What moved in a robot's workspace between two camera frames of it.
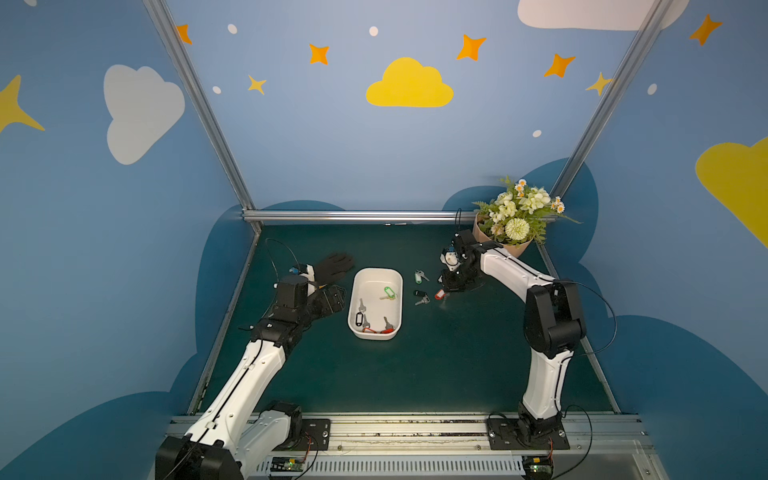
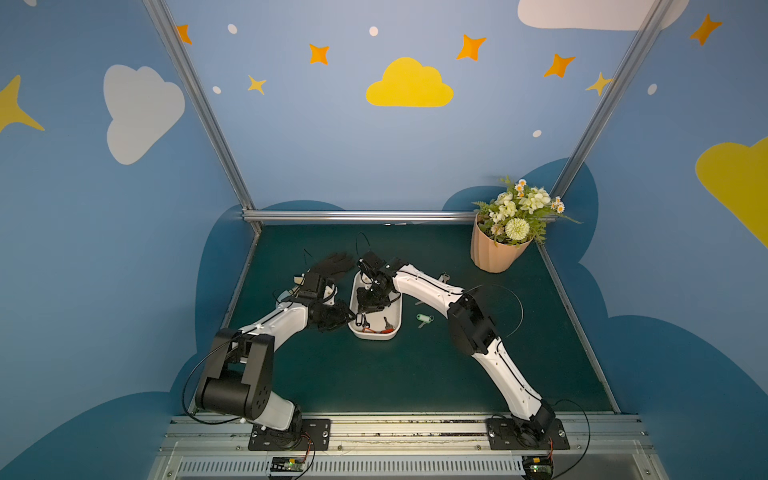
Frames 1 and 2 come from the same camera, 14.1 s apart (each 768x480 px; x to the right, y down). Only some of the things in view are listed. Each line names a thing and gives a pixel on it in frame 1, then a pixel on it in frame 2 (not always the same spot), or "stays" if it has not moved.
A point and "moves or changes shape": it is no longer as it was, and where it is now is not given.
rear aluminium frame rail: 389,217 stays
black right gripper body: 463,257 to 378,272
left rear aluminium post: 202,107 stays
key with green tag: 389,292 moves or changes shape
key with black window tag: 360,319 stays
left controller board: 287,464 stays
